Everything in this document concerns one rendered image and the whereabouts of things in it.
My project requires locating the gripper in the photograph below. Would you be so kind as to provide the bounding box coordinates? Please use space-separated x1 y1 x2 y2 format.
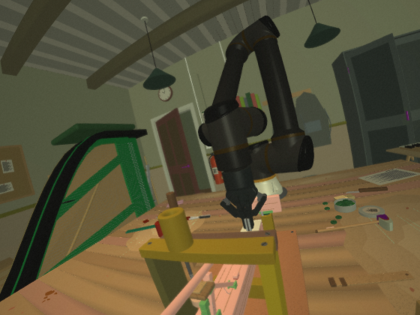
219 169 268 230

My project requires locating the white block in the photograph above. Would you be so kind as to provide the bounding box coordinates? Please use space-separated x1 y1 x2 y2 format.
240 219 264 233

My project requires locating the pink block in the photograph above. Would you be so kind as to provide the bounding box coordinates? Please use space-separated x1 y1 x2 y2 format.
261 193 284 213

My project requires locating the pink wooden key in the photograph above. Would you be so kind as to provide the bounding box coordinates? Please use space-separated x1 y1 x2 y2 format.
209 263 257 315

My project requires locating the tan wooden block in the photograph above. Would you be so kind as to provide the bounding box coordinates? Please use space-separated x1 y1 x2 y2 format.
190 280 216 302

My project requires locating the red fire extinguisher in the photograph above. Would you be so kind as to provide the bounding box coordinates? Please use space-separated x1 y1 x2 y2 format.
208 154 225 185

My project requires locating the yellow cylinder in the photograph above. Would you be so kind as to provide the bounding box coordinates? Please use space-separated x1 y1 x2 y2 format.
157 206 195 254

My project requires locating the orange wooden side panel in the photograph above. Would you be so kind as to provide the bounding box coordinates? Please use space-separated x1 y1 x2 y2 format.
274 229 310 315

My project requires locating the dark red door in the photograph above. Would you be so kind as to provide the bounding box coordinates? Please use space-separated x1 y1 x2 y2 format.
154 108 202 198

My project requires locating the grey tin with green felt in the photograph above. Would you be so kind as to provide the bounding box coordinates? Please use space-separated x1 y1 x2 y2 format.
334 198 357 213

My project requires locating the pink wooden dowel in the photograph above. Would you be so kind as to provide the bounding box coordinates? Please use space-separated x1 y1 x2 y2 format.
160 263 215 315

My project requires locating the row of coloured books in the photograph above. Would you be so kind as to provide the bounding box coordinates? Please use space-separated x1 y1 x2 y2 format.
235 92 263 110

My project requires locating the green pencil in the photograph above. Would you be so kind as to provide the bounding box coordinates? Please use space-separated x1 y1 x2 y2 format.
125 225 157 235

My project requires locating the green clip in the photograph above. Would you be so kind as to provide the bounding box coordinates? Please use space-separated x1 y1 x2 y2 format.
198 298 215 315

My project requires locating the grey tape roll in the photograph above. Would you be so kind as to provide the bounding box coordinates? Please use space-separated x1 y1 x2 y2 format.
358 205 383 220

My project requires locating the wooden hammer with purple head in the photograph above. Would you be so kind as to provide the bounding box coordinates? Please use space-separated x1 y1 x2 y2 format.
315 214 395 234

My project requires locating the white grid sheet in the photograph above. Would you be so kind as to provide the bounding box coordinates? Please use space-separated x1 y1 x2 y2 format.
358 168 420 187

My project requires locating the green pendant lamp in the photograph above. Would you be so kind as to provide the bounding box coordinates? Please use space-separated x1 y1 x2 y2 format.
140 16 177 91
303 0 341 50

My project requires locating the wooden side table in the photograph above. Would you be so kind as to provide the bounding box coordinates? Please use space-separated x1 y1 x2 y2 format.
385 142 420 162

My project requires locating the grey tall cabinet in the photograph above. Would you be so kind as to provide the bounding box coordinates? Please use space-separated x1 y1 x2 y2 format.
331 30 420 170

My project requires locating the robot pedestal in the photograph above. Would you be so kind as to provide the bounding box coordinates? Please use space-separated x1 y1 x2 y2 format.
253 173 284 198

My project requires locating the yellow action model frame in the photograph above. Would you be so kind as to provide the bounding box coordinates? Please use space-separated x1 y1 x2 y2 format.
139 213 290 315

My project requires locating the green and black piano frame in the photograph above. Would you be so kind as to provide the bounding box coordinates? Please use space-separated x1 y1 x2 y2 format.
0 122 157 300

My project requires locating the brown handled knife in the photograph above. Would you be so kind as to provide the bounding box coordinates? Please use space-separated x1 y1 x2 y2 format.
345 186 389 195

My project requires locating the round wall clock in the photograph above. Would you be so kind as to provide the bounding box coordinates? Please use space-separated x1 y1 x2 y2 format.
157 85 174 103

